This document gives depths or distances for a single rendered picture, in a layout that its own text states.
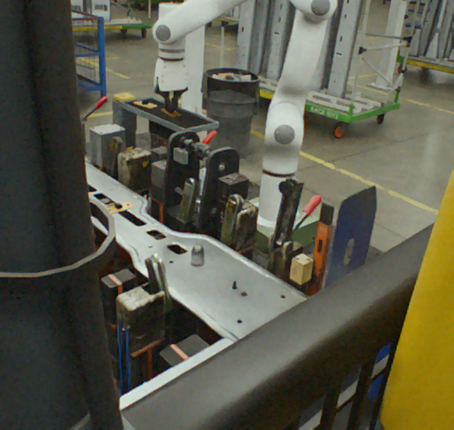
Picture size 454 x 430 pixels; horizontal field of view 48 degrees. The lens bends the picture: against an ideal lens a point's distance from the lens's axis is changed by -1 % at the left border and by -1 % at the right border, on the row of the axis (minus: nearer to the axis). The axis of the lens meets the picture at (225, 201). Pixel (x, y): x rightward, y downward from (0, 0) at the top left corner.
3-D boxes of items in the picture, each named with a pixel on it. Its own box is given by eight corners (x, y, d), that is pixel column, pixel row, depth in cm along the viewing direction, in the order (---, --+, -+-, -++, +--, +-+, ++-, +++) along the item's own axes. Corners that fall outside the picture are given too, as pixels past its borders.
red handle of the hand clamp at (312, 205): (270, 238, 118) (311, 191, 122) (272, 244, 119) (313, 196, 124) (284, 246, 115) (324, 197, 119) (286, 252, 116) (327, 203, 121)
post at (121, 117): (114, 206, 207) (110, 99, 188) (129, 201, 212) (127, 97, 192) (124, 213, 202) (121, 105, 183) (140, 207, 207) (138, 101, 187)
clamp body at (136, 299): (109, 418, 115) (100, 293, 99) (152, 393, 122) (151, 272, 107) (131, 444, 109) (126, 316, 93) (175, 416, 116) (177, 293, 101)
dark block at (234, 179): (210, 306, 153) (217, 177, 134) (227, 297, 157) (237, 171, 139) (221, 314, 150) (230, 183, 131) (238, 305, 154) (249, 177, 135)
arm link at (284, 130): (296, 164, 183) (304, 100, 171) (296, 188, 166) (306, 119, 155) (262, 160, 183) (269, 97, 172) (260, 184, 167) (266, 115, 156)
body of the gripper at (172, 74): (180, 51, 167) (180, 85, 172) (152, 53, 162) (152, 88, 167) (191, 56, 162) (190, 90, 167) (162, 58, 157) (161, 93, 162)
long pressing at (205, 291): (-18, 146, 180) (-19, 142, 179) (43, 135, 194) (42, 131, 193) (263, 371, 91) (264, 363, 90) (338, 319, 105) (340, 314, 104)
